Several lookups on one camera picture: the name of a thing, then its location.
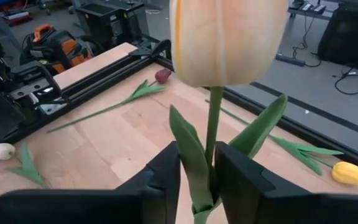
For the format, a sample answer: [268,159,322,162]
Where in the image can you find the dark red artificial tulip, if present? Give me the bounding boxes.
[46,68,173,134]

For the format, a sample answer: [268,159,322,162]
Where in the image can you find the black aluminium table frame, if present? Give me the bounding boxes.
[0,39,358,178]

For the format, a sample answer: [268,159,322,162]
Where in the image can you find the black power strip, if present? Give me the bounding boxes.
[274,53,306,67]

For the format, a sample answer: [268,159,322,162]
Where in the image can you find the black equipment case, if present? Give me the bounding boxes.
[75,2,126,47]
[103,0,150,43]

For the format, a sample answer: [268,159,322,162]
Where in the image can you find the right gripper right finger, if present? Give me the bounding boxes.
[214,141,358,224]

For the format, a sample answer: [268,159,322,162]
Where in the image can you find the grey shelf with devices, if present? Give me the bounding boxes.
[287,0,334,21]

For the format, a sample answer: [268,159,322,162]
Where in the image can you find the orange black vacuum cleaner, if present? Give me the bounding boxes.
[22,24,105,74]

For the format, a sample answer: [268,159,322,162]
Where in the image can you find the black cabinet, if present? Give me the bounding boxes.
[317,2,358,72]

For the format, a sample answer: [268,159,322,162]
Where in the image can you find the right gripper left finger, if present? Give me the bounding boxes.
[0,141,181,224]

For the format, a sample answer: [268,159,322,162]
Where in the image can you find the yellow artificial tulip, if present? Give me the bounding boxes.
[204,98,358,187]

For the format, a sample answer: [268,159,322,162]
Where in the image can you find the peach artificial tulip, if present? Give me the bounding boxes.
[0,142,50,189]
[168,0,289,224]

